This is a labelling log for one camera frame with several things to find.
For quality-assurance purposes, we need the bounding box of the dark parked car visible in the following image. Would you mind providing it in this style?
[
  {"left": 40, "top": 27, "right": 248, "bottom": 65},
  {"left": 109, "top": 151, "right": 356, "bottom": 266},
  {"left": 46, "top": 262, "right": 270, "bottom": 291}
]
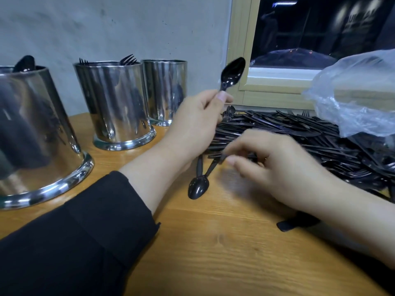
[{"left": 253, "top": 48, "right": 337, "bottom": 68}]

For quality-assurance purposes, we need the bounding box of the person's left hand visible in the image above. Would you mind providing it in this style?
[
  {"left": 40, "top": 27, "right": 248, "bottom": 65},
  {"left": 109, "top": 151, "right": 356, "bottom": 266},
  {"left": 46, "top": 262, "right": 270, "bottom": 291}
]
[{"left": 167, "top": 89, "right": 234, "bottom": 168}]

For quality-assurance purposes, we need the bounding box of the clear plastic bag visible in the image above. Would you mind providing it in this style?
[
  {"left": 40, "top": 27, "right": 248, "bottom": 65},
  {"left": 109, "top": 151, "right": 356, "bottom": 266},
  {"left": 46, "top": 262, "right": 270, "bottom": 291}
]
[{"left": 304, "top": 49, "right": 395, "bottom": 139}]

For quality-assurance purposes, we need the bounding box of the pile of black plastic cutlery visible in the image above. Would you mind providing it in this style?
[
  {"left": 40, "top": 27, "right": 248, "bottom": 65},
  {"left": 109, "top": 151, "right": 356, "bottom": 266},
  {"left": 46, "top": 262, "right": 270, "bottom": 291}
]
[{"left": 188, "top": 106, "right": 395, "bottom": 232}]

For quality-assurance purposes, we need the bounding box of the person's left forearm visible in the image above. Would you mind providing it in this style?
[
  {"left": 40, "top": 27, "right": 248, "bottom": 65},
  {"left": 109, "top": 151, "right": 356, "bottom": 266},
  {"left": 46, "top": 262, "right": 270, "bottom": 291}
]
[{"left": 0, "top": 148, "right": 192, "bottom": 296}]

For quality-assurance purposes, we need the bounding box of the person's right hand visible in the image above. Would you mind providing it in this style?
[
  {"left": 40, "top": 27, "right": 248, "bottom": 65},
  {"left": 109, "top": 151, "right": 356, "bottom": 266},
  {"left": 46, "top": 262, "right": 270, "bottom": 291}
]
[{"left": 219, "top": 129, "right": 328, "bottom": 214}]

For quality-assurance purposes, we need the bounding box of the person's right forearm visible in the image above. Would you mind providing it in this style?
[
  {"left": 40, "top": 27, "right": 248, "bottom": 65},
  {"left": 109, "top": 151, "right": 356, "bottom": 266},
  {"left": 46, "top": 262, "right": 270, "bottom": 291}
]
[{"left": 302, "top": 176, "right": 395, "bottom": 269}]

